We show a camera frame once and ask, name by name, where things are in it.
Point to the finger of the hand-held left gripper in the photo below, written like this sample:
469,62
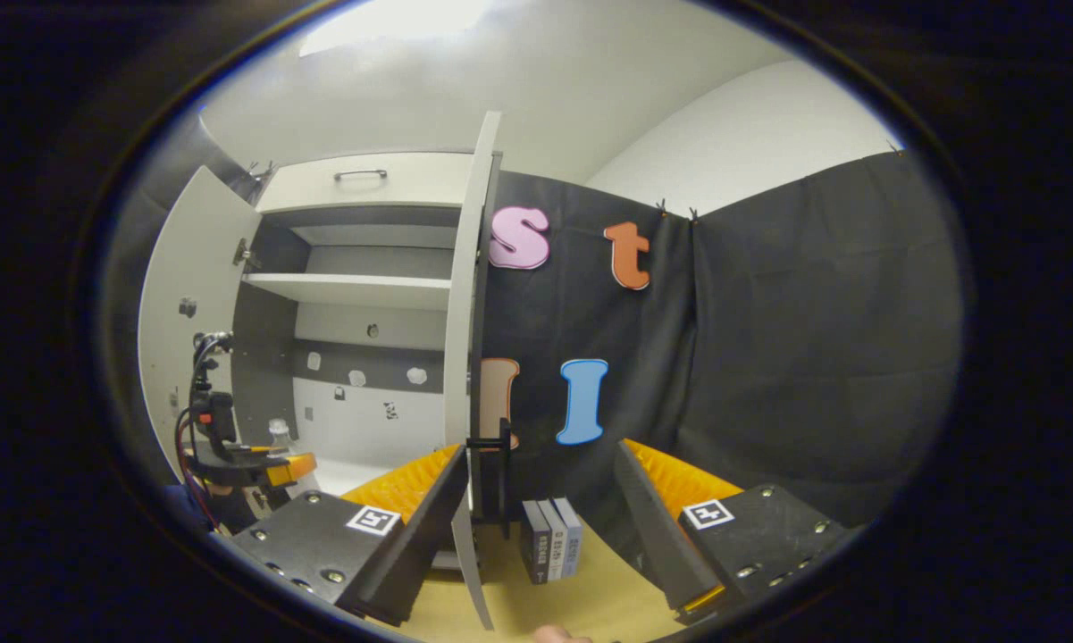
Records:
290,469

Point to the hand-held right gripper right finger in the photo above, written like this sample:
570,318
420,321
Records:
657,527

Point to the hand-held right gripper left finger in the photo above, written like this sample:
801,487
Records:
429,518

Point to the clear plastic bottle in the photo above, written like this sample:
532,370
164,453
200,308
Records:
279,433

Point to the white cabinet door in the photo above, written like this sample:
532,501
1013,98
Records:
188,268
465,295

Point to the metal door hinge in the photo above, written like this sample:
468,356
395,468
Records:
247,254

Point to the white cabinet shelf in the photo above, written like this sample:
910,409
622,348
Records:
348,290

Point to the white cabinet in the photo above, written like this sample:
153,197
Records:
366,246

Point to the blue book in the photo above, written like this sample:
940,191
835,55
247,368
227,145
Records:
572,536

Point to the grey book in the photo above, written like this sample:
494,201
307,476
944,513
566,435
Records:
556,540

